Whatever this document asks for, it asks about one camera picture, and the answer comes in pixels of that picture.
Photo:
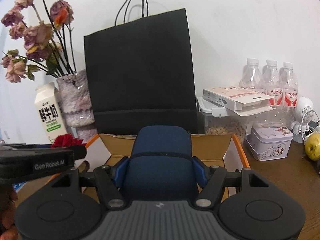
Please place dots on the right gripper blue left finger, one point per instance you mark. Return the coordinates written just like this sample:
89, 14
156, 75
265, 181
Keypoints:
118, 171

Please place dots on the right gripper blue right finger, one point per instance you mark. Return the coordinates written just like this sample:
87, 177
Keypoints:
202, 172

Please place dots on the red orange cardboard box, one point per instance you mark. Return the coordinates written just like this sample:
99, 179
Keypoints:
221, 150

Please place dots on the navy blue pouch case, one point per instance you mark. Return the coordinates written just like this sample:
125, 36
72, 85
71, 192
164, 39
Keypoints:
160, 166

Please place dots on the red artificial rose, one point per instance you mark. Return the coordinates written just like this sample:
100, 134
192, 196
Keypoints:
67, 140

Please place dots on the person's left hand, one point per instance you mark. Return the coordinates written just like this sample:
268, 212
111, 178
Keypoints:
8, 228

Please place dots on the clear food container with lid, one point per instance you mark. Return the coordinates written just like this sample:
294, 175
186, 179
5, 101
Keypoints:
218, 120

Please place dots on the white green milk carton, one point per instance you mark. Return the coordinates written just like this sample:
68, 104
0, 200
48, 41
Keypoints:
47, 102

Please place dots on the floral tin box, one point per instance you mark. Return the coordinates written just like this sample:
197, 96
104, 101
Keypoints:
269, 142

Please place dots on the purple textured vase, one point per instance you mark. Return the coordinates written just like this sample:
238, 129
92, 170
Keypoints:
76, 104

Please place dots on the black paper shopping bag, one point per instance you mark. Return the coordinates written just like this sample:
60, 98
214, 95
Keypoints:
140, 73

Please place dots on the left water bottle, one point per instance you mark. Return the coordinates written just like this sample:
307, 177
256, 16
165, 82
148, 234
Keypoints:
252, 77

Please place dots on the water bottle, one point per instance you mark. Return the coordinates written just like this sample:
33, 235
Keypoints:
289, 84
252, 77
272, 84

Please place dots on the green yellow apple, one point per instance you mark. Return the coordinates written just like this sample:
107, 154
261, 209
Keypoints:
312, 146

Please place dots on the middle water bottle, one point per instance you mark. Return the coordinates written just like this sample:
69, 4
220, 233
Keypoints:
272, 84

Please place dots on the dried rose bouquet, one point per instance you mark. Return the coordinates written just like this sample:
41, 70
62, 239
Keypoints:
48, 45

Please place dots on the white small desk fan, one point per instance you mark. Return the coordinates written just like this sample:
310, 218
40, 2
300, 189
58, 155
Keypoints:
303, 114

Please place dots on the right water bottle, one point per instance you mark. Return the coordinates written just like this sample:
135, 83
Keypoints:
289, 84

